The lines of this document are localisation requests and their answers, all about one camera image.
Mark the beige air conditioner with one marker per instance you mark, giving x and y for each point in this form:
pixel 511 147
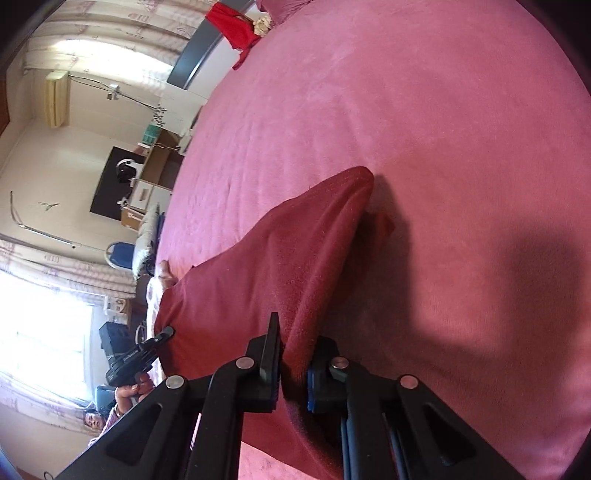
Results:
pixel 57 99

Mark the grey headboard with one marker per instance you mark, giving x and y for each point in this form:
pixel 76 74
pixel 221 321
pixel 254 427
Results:
pixel 194 60

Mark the black wall television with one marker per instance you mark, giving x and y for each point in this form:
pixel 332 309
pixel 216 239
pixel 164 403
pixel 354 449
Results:
pixel 108 194

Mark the white pillow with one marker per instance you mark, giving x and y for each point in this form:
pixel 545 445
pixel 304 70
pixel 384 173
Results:
pixel 145 230

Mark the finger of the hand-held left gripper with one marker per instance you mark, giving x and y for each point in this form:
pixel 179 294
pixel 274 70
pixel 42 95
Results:
pixel 159 338

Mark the dark red garment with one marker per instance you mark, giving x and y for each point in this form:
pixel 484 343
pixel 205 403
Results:
pixel 277 258

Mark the person's left forearm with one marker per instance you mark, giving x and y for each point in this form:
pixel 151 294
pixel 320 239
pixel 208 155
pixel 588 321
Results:
pixel 113 413

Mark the person's left hand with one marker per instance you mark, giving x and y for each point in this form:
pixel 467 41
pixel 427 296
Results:
pixel 131 391

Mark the patterned beige curtain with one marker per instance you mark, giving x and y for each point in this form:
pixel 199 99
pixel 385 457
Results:
pixel 46 277
pixel 129 27

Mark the pink pillow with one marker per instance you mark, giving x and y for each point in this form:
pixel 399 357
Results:
pixel 281 5

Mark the wooden desk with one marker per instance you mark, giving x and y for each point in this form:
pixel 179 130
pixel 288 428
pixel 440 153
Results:
pixel 159 161

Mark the beige folded garment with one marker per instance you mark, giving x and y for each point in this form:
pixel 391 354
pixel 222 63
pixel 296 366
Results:
pixel 165 274

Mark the wooden cabinet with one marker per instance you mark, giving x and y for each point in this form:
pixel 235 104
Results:
pixel 136 304

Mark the bright red hanging cloth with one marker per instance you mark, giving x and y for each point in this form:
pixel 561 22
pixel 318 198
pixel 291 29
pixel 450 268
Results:
pixel 235 25

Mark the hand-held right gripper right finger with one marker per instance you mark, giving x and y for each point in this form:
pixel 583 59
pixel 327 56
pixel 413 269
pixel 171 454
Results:
pixel 312 392

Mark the white box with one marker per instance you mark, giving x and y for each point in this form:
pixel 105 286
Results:
pixel 144 194

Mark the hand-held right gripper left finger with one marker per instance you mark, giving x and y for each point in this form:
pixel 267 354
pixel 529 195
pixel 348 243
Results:
pixel 270 369

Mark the teal box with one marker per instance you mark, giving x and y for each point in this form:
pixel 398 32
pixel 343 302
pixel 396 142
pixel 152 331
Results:
pixel 150 134

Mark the white soft toy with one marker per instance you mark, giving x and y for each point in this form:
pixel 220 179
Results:
pixel 261 25

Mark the person's head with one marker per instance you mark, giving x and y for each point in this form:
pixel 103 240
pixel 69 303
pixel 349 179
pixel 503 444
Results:
pixel 92 421

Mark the black bag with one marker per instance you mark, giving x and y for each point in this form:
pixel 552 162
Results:
pixel 113 337

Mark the blue chair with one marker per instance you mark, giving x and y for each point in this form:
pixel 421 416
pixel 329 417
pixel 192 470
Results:
pixel 121 254

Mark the pink bed blanket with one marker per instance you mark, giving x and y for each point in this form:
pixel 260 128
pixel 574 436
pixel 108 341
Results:
pixel 415 138

